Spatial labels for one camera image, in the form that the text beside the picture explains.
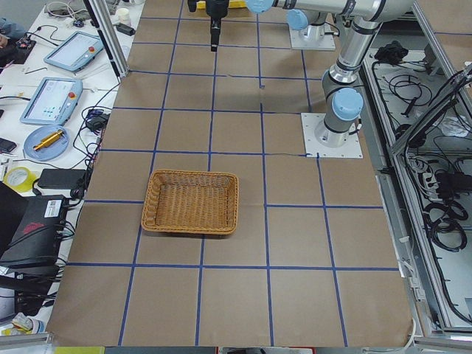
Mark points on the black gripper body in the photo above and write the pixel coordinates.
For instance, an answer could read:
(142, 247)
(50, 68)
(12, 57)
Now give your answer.
(216, 8)

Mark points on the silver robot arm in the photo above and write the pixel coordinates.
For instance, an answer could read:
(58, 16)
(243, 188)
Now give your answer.
(344, 102)
(309, 24)

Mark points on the spare yellow tape roll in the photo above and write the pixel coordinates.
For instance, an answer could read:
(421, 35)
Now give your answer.
(20, 179)

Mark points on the white mug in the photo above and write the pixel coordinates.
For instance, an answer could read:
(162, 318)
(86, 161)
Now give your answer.
(123, 15)

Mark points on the teach pendant far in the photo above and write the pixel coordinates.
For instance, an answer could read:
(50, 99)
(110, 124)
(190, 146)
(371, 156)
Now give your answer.
(76, 52)

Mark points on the teach pendant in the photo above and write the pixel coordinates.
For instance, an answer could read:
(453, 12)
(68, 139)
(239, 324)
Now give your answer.
(76, 52)
(53, 101)

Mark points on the teach pendant near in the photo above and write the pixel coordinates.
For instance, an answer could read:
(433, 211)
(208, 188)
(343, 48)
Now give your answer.
(53, 101)

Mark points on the brown wicker basket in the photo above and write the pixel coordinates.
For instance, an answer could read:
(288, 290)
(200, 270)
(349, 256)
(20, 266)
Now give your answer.
(191, 202)

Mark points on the brass cylinder tool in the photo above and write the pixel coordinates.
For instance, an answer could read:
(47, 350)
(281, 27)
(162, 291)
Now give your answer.
(49, 140)

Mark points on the blue plate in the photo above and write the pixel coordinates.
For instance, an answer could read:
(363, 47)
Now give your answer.
(49, 153)

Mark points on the black power adapter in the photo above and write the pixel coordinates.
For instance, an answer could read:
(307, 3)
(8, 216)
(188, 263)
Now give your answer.
(61, 179)

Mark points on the black computer box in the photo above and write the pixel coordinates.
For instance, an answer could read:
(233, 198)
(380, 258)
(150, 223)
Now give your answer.
(30, 228)

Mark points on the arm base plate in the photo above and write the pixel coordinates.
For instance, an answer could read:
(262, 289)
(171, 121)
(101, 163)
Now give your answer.
(325, 44)
(320, 142)

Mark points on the aluminium frame post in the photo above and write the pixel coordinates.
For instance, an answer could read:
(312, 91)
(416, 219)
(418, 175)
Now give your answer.
(98, 11)

